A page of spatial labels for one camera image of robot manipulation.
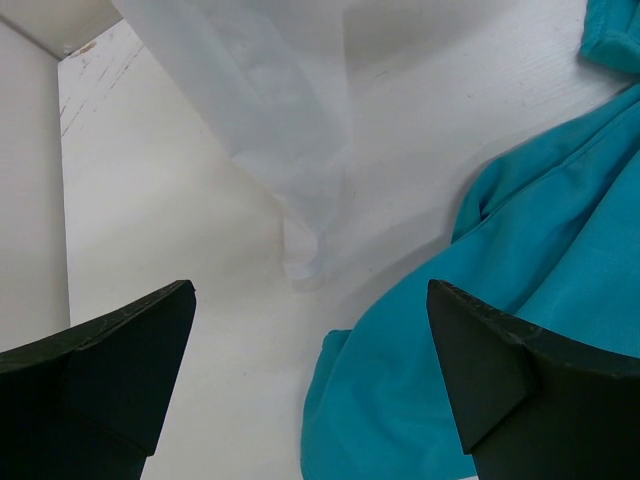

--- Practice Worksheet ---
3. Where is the white sheer hanging garment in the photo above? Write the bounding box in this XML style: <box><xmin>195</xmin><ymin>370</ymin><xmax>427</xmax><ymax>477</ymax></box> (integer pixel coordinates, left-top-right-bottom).
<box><xmin>116</xmin><ymin>1</ymin><xmax>353</xmax><ymax>284</ymax></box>

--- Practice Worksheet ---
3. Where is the teal t shirt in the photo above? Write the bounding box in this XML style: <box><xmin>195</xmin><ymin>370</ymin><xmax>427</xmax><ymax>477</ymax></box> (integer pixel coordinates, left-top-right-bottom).
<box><xmin>298</xmin><ymin>0</ymin><xmax>640</xmax><ymax>480</ymax></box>

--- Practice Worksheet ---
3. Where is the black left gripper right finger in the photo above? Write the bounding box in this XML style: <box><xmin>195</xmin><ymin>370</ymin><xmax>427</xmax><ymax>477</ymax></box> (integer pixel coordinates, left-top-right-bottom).
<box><xmin>427</xmin><ymin>280</ymin><xmax>639</xmax><ymax>479</ymax></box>

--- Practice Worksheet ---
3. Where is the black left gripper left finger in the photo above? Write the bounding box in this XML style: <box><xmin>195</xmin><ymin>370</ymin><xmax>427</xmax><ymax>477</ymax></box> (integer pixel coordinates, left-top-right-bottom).
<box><xmin>1</xmin><ymin>280</ymin><xmax>196</xmax><ymax>479</ymax></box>

